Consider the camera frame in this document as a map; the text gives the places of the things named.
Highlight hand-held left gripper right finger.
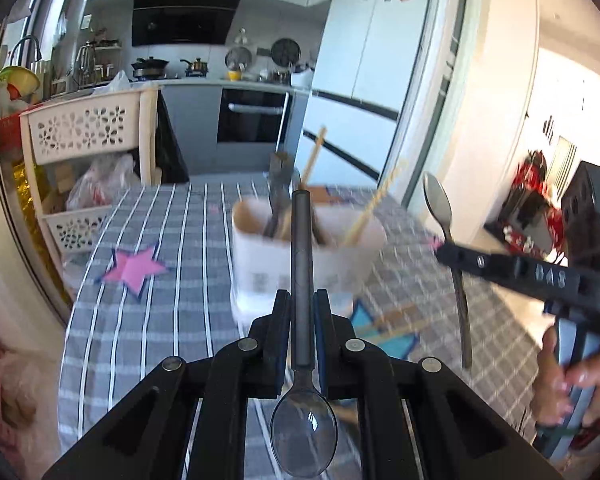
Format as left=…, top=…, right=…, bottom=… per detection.
left=314, top=289, right=563, bottom=480

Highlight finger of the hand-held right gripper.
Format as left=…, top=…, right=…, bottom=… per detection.
left=436, top=244, right=518, bottom=286

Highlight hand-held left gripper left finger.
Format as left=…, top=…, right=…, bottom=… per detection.
left=42, top=290, right=292, bottom=480

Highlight dark translucent plastic spoon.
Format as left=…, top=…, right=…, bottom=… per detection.
left=270, top=189, right=338, bottom=478

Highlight metal spoon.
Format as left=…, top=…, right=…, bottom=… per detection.
left=422, top=171, right=473, bottom=370

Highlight white plastic utensil holder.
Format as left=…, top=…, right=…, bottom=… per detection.
left=230, top=196, right=388, bottom=323

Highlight person's right hand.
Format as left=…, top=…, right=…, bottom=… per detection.
left=532, top=329, right=600, bottom=428

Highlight pile of shoes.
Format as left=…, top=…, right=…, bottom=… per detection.
left=485, top=222, right=536, bottom=256

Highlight hanging red and dark clothes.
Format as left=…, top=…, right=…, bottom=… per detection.
left=500, top=149, right=566, bottom=241

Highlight grey checked tablecloth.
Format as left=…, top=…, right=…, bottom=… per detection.
left=57, top=180, right=546, bottom=480

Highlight white refrigerator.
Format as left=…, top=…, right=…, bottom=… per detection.
left=295, top=0, right=441, bottom=191

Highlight black built-in oven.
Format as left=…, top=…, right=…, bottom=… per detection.
left=216, top=87, right=293, bottom=145

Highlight grey kitchen counter cabinet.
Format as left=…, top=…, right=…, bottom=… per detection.
left=157, top=77, right=311, bottom=176

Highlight clear plastic bag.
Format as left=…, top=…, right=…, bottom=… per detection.
left=66, top=152, right=141, bottom=211

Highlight steel cooking pot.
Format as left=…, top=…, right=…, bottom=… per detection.
left=257, top=66, right=291, bottom=83

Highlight round black pan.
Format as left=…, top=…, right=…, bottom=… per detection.
left=270, top=38, right=302, bottom=67

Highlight gold foil wrap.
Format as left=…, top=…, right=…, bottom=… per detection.
left=10, top=160, right=51, bottom=241

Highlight brass cooking pot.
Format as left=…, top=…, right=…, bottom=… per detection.
left=180, top=57, right=210, bottom=77

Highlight beige plastic storage trolley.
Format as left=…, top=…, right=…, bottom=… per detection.
left=19, top=85, right=163, bottom=266

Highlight black wok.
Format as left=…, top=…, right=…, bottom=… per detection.
left=130, top=56, right=171, bottom=78

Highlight white plastic bag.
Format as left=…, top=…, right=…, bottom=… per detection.
left=91, top=71, right=131, bottom=95

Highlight black range hood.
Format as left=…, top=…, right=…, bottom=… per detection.
left=131, top=0, right=243, bottom=47

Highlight red plastic basket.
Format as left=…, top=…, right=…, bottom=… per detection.
left=0, top=105, right=36, bottom=156

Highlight yellow-green plastic basin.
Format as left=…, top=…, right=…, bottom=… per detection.
left=0, top=66, right=42, bottom=96

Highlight kitchen faucet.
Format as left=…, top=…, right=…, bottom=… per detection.
left=7, top=35, right=43, bottom=68

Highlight sliding door frame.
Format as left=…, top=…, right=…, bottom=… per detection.
left=390, top=0, right=481, bottom=206

